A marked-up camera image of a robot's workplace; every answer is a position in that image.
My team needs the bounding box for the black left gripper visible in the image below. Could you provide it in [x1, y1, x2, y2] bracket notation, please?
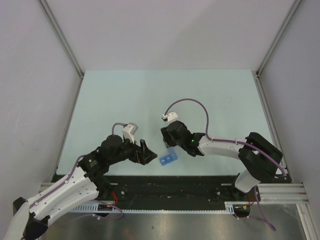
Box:
[108, 134, 157, 165]

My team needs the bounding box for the blue plastic pill organizer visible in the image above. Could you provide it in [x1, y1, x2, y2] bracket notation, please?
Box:
[159, 147, 178, 166]

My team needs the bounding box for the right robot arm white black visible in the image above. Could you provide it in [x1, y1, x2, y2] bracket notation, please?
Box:
[160, 120, 286, 201]

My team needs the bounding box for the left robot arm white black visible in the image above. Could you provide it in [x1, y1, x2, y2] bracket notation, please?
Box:
[4, 134, 158, 240]

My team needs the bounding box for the grey aluminium corner profile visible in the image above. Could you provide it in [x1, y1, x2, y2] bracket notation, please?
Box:
[255, 0, 304, 78]

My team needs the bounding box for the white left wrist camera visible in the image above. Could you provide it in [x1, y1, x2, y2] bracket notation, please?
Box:
[122, 122, 139, 144]

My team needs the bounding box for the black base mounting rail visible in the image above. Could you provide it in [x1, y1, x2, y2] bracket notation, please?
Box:
[51, 174, 261, 211]

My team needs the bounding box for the white slotted cable duct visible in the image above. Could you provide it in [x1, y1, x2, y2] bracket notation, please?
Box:
[72, 201, 251, 215]

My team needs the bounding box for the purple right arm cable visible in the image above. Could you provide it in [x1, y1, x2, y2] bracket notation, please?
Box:
[163, 98, 288, 232]

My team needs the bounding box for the left aluminium frame profile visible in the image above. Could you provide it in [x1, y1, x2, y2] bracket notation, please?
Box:
[37, 0, 85, 80]

